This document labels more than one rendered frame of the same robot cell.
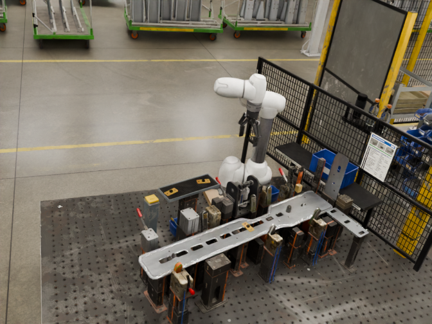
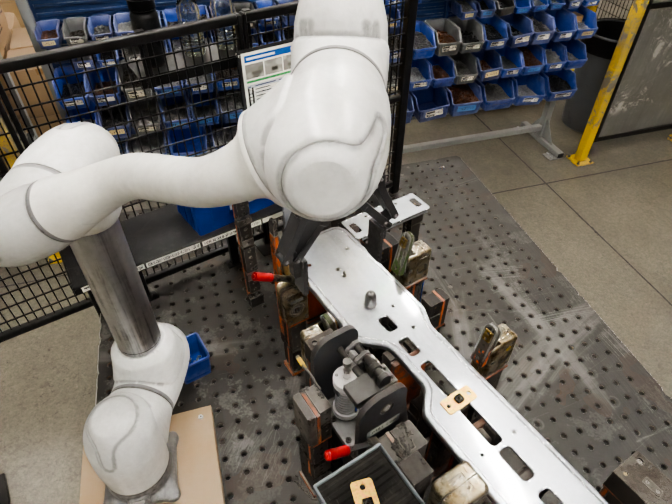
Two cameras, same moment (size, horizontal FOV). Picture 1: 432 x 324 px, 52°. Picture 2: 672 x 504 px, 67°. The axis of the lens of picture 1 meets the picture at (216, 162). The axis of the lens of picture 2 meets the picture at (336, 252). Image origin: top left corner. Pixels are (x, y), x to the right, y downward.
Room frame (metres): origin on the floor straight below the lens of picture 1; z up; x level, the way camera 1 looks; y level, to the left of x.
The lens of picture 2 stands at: (2.31, 0.39, 2.02)
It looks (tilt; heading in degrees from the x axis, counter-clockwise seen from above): 43 degrees down; 276
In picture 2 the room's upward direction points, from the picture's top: straight up
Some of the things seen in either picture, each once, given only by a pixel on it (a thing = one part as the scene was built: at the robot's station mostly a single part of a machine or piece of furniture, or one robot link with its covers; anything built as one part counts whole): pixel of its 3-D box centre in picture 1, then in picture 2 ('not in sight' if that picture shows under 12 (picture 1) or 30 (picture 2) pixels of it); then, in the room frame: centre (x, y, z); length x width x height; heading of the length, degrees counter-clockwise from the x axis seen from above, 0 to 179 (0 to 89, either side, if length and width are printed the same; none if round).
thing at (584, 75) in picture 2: not in sight; (603, 79); (0.71, -3.52, 0.36); 0.50 x 0.50 x 0.73
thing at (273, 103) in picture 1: (263, 141); (122, 286); (2.86, -0.33, 1.20); 0.22 x 0.16 x 0.77; 93
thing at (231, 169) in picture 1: (231, 170); (126, 437); (2.85, -0.12, 0.91); 0.18 x 0.16 x 0.22; 93
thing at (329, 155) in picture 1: (333, 168); (228, 187); (2.78, -0.86, 1.10); 0.30 x 0.17 x 0.13; 44
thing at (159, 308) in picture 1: (155, 283); not in sight; (1.70, 0.24, 0.84); 0.18 x 0.06 x 0.29; 39
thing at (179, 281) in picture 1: (180, 299); not in sight; (1.59, 0.09, 0.88); 0.15 x 0.11 x 0.36; 39
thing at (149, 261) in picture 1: (245, 229); (467, 406); (2.08, -0.24, 1.00); 1.38 x 0.22 x 0.02; 129
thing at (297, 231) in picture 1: (294, 248); (429, 330); (2.14, -0.57, 0.84); 0.11 x 0.08 x 0.29; 39
